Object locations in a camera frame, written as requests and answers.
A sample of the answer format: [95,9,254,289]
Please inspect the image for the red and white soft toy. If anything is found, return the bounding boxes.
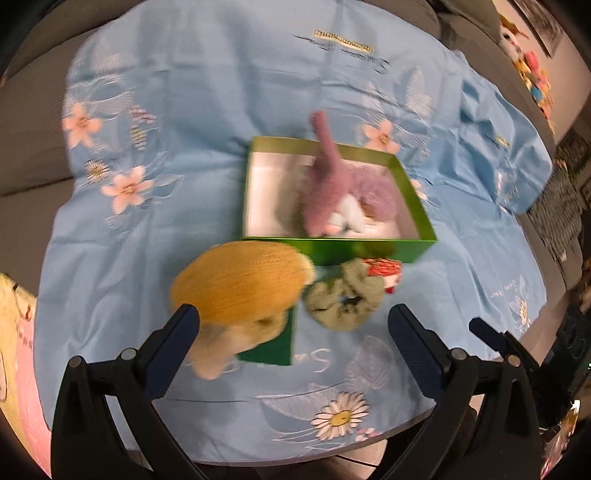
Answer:
[362,258,402,296]

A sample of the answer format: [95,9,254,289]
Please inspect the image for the blue floral sheet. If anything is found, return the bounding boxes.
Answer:
[39,0,555,462]

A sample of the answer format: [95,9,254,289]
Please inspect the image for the mauve plush toy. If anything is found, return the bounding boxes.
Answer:
[298,110,365,238]

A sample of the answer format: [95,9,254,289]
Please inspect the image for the grey knitted throw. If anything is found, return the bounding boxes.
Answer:
[526,171,587,278]

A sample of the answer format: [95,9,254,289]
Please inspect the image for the pile of colourful plush toys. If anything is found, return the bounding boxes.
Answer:
[496,14,555,121]

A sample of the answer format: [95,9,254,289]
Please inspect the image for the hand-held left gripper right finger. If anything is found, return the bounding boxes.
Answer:
[369,304,542,480]

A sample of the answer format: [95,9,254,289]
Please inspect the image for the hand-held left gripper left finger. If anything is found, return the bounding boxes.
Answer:
[50,304,218,480]

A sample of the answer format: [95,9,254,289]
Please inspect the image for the green scrunchie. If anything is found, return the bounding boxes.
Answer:
[302,258,386,330]

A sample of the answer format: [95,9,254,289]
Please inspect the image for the yellow mushroom plush toy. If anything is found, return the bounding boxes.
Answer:
[170,240,317,381]

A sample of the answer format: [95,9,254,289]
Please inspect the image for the green cardboard box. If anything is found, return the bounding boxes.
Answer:
[240,135,438,267]

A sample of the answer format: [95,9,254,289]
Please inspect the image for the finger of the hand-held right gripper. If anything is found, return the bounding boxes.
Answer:
[468,318,536,374]

